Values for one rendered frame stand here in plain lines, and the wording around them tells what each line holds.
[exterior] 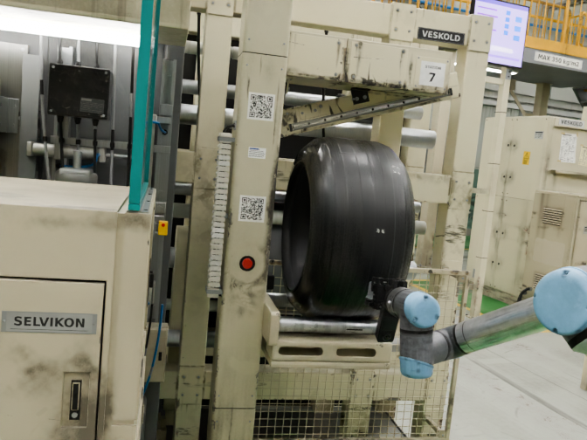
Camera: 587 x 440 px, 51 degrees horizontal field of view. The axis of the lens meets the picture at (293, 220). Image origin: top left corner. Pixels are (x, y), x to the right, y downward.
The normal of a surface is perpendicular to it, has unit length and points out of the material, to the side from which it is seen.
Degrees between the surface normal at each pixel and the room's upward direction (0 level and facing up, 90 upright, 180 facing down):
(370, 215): 75
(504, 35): 90
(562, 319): 85
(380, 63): 90
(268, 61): 90
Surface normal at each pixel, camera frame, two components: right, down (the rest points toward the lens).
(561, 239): -0.93, -0.05
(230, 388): 0.20, 0.13
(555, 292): -0.79, -0.10
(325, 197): -0.49, -0.29
